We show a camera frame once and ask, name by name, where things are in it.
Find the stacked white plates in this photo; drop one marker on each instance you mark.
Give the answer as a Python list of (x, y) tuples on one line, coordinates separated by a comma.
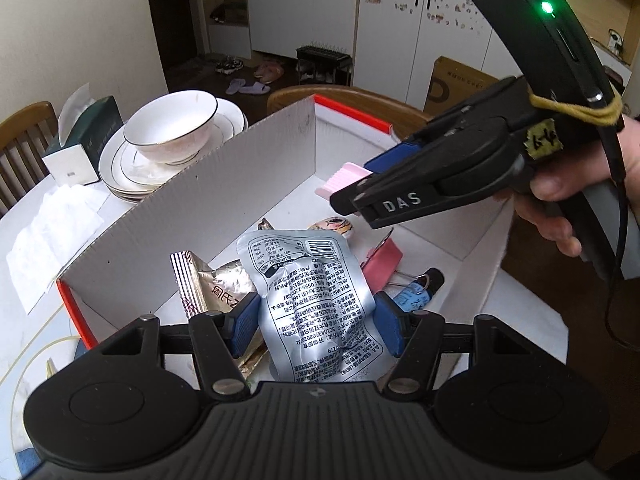
[(130, 176)]

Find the silver foil pouch black text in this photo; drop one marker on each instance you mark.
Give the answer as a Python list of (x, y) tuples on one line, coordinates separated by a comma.
[(317, 310)]

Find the brown cardboard box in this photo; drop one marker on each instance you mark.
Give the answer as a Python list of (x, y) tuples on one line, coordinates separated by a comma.
[(453, 82)]

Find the white porcelain bowl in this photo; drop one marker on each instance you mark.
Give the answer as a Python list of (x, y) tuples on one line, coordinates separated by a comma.
[(172, 129)]

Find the white paper napkin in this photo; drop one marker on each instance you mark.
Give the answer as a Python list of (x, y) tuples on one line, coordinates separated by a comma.
[(65, 220)]

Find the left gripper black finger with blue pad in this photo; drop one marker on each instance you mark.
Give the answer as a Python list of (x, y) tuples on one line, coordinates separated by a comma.
[(415, 340), (217, 340)]

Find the green white tissue box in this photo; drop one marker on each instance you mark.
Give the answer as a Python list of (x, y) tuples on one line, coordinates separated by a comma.
[(84, 127)]

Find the pink eraser block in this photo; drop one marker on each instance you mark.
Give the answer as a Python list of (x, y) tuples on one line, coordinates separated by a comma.
[(348, 174)]

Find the person's right hand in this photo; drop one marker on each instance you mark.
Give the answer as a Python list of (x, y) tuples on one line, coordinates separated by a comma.
[(570, 175)]

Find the gold snack wrapper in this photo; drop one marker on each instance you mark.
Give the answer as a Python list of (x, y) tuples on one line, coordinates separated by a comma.
[(228, 291)]

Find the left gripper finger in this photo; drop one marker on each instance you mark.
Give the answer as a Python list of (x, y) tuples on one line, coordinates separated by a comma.
[(409, 190), (392, 157)]

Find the brown wooden chair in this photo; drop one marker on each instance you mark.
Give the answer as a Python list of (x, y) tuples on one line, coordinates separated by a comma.
[(25, 135)]

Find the black shoe rack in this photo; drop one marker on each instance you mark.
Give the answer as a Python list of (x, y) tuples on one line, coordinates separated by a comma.
[(317, 65)]

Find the pink binder clip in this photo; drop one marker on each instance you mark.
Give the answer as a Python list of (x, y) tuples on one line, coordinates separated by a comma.
[(381, 263)]

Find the white grey wall cabinet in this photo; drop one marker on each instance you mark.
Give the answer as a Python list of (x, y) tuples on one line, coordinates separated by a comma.
[(394, 43)]

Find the red white cardboard box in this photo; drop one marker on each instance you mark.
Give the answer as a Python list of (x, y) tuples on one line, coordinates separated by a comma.
[(270, 171)]

